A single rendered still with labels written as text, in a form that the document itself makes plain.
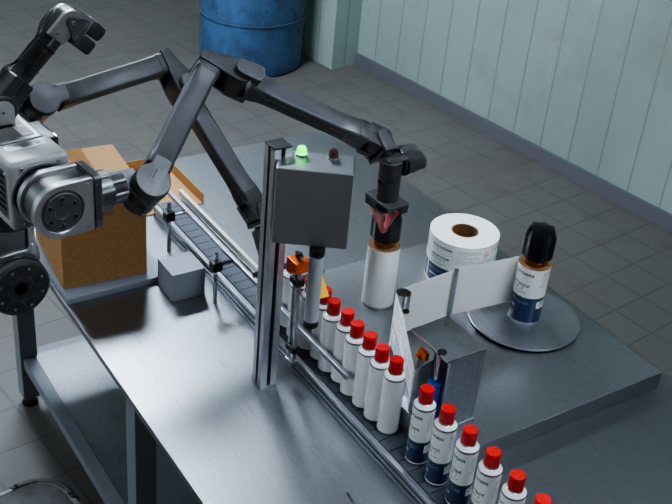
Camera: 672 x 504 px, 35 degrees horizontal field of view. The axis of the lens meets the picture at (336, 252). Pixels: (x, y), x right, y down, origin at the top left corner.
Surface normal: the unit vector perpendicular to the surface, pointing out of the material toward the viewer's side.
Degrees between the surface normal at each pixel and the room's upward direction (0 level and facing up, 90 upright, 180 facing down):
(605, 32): 90
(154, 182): 40
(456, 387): 90
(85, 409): 0
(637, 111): 90
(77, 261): 90
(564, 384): 0
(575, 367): 0
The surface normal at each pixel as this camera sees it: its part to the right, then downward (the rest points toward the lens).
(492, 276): 0.44, 0.50
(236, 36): -0.20, 0.50
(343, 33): 0.63, 0.45
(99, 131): 0.08, -0.85
